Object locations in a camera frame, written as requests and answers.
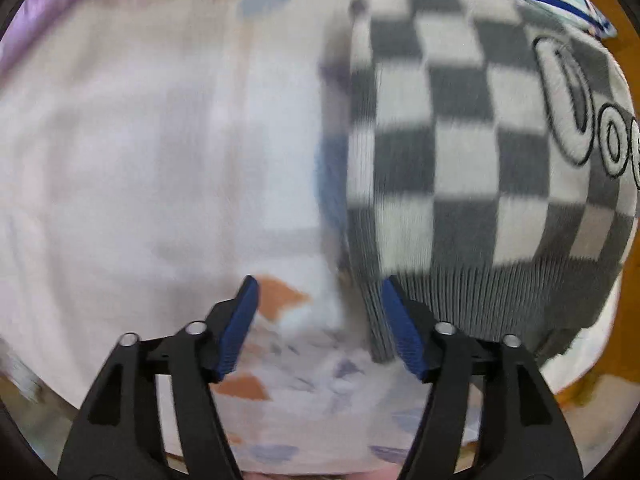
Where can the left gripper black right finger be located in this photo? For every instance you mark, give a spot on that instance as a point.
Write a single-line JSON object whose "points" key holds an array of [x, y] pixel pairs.
{"points": [[523, 433]]}

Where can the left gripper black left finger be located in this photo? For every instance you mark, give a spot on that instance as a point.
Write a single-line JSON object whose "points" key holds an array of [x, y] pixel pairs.
{"points": [[116, 433]]}

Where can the grey white checkered knit sweater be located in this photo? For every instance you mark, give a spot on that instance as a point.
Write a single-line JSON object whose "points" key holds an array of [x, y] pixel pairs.
{"points": [[493, 167]]}

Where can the white patterned fleece blanket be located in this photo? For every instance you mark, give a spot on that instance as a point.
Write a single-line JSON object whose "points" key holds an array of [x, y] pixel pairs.
{"points": [[134, 204]]}

